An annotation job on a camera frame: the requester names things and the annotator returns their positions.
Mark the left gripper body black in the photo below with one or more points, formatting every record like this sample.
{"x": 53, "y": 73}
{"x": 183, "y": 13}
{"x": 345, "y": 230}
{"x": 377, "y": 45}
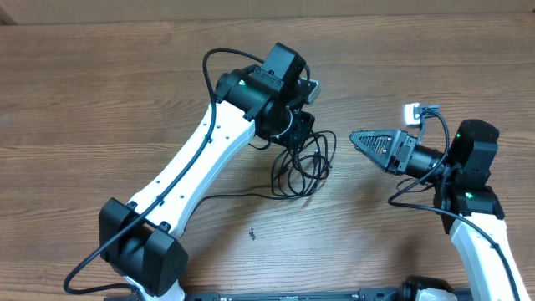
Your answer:
{"x": 295, "y": 136}

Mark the small black debris piece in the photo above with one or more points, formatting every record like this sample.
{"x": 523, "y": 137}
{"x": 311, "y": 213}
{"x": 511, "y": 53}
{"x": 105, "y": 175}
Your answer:
{"x": 252, "y": 234}

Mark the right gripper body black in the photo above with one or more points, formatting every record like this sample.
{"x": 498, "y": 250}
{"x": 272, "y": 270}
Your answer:
{"x": 401, "y": 151}

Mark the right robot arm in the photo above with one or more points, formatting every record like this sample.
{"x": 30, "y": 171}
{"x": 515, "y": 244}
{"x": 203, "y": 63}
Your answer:
{"x": 470, "y": 211}

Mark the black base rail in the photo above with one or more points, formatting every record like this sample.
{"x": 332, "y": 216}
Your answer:
{"x": 413, "y": 288}

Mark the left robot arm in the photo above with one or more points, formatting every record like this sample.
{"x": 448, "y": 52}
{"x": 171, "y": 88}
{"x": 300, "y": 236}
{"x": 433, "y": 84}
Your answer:
{"x": 140, "y": 237}

